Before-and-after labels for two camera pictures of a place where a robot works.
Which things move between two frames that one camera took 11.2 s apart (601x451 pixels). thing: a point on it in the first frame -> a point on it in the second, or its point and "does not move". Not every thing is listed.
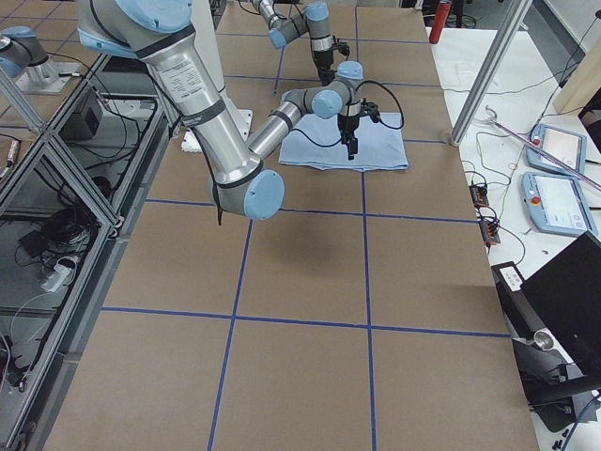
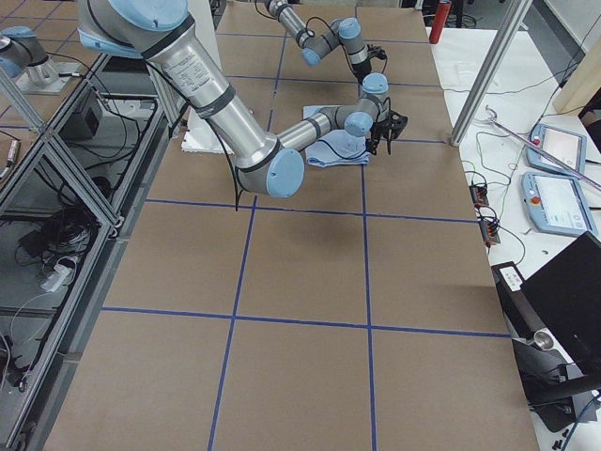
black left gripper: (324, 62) -> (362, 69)
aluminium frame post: (517, 14) does not move
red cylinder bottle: (440, 19) does not move
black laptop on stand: (554, 317) does not move
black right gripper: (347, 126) -> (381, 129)
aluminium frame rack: (69, 193) does not move
